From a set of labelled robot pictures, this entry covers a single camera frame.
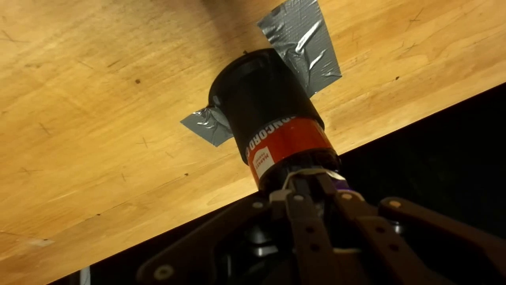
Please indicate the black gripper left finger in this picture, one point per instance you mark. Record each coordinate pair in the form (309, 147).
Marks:
(310, 239)

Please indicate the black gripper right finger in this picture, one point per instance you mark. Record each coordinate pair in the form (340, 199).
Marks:
(372, 250)

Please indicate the black cup with red band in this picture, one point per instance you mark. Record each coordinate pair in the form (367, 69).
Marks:
(275, 125)

